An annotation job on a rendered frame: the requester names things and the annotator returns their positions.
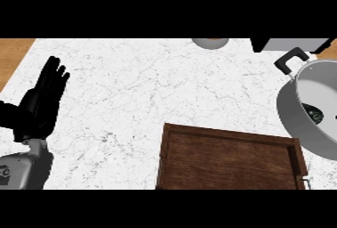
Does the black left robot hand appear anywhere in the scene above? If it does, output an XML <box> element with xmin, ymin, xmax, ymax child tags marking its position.
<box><xmin>0</xmin><ymin>55</ymin><xmax>71</xmax><ymax>143</ymax></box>

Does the grey round bowl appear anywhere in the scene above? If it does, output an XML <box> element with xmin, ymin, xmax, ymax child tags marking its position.
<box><xmin>191</xmin><ymin>38</ymin><xmax>231</xmax><ymax>51</ymax></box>

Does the grey metal pot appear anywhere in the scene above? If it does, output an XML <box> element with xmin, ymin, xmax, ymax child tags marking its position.
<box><xmin>274</xmin><ymin>46</ymin><xmax>337</xmax><ymax>161</ymax></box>

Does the brown wooden tray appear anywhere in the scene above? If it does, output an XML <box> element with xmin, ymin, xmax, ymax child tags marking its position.
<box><xmin>155</xmin><ymin>122</ymin><xmax>309</xmax><ymax>191</ymax></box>

